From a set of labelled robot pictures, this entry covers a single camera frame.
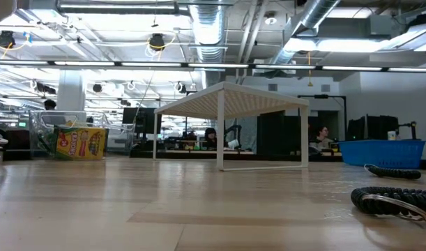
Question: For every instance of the blue plastic basket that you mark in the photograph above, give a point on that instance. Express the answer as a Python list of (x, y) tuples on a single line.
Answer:
[(381, 155)]

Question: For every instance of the clear plastic bin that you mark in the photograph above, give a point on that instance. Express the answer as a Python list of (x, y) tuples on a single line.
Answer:
[(38, 122)]

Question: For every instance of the white perforated shelf riser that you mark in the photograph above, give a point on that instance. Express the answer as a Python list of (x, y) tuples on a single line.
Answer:
[(233, 101)]

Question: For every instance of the long linear ceiling light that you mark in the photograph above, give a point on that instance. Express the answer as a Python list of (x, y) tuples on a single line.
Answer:
[(212, 65)]

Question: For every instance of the dark tall cabinet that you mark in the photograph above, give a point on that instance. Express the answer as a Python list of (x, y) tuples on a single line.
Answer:
[(282, 134)]

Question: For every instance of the black background monitor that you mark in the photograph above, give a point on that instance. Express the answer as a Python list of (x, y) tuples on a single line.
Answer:
[(141, 120)]

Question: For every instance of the black ceiling device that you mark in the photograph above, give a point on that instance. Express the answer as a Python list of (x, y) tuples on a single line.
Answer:
[(6, 39), (157, 42)]

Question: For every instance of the white building column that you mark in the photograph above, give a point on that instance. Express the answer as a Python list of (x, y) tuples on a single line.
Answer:
[(70, 97)]

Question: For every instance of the black background equipment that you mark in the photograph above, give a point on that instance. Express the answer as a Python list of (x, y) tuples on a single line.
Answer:
[(373, 127)]

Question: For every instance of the small white cup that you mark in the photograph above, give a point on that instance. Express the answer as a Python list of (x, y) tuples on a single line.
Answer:
[(391, 135)]

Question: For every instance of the black articulated stand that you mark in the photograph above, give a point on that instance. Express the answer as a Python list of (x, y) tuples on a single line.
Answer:
[(412, 129)]

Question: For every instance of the wide silver ventilation duct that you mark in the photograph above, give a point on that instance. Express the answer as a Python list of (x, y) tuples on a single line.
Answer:
[(209, 31)]

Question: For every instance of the slanted silver ventilation duct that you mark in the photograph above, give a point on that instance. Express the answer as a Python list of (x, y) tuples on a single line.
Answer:
[(310, 17)]

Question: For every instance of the black metal table frame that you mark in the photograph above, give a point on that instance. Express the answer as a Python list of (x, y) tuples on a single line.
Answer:
[(21, 155)]

